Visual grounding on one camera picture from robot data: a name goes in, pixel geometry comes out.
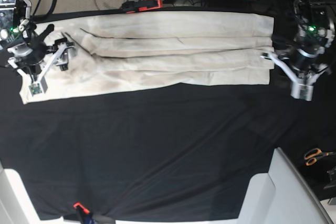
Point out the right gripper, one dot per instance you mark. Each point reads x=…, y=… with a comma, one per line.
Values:
x=32, y=60

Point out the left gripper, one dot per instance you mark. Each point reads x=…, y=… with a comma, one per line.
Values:
x=299, y=62

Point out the white T-shirt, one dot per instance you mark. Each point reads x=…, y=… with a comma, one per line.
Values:
x=141, y=51

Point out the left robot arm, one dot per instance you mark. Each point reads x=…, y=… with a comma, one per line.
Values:
x=310, y=17

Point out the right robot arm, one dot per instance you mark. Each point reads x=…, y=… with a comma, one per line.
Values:
x=17, y=25

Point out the orange black clamp top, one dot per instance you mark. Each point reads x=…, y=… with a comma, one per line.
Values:
x=141, y=6

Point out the orange black clamp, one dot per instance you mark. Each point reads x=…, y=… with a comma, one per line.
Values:
x=83, y=214
x=141, y=6

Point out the black object right edge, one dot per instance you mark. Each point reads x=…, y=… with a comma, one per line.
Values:
x=332, y=175

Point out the black table cloth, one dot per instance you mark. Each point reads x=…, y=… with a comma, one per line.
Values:
x=183, y=152

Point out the orange black clamp bottom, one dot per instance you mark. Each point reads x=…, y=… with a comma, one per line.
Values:
x=83, y=214

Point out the orange handled scissors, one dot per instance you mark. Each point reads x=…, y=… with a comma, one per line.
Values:
x=315, y=154

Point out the white table frame right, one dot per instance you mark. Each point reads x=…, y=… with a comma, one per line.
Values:
x=281, y=195

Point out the white table frame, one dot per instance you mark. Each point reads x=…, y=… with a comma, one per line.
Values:
x=281, y=195
x=16, y=205

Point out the white table frame left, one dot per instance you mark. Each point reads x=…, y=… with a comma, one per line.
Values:
x=16, y=205

